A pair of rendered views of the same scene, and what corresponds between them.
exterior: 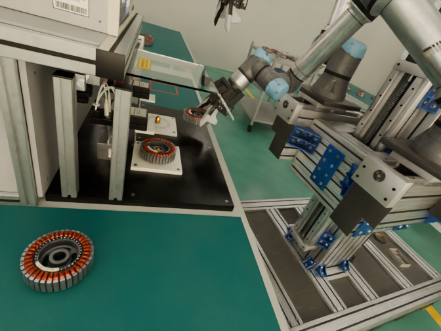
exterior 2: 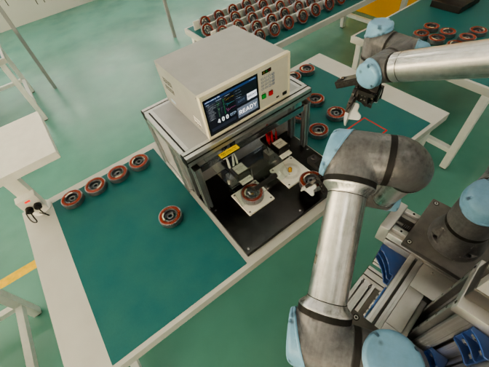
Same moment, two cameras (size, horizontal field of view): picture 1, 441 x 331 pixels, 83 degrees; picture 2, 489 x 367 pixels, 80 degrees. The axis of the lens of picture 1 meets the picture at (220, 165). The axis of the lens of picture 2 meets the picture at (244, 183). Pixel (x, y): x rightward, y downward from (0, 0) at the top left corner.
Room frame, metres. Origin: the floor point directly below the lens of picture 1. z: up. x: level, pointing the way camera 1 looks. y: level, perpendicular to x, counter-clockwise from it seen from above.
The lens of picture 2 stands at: (0.54, -0.63, 1.92)
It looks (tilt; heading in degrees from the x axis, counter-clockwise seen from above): 51 degrees down; 83
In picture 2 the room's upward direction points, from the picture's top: 10 degrees counter-clockwise
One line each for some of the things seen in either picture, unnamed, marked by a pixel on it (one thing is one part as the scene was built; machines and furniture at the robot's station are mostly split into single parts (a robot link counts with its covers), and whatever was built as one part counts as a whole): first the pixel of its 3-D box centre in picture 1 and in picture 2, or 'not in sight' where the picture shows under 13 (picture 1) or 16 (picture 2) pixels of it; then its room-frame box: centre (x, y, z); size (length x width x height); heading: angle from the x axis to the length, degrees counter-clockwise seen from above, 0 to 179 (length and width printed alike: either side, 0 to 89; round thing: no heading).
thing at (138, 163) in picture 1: (157, 157); (252, 196); (0.66, 0.20, 0.78); 0.15 x 0.15 x 0.01; 22
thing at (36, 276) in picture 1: (60, 258); (170, 216); (0.25, 0.23, 0.77); 0.11 x 0.11 x 0.04
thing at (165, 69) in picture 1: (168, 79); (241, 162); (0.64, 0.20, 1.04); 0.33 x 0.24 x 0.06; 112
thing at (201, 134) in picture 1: (152, 142); (270, 184); (0.77, 0.26, 0.76); 0.64 x 0.47 x 0.02; 22
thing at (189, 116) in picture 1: (197, 115); (311, 181); (0.93, 0.15, 0.84); 0.11 x 0.11 x 0.04
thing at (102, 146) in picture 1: (108, 145); not in sight; (0.60, 0.34, 0.80); 0.08 x 0.05 x 0.06; 22
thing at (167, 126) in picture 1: (157, 123); (289, 171); (0.88, 0.29, 0.78); 0.15 x 0.15 x 0.01; 22
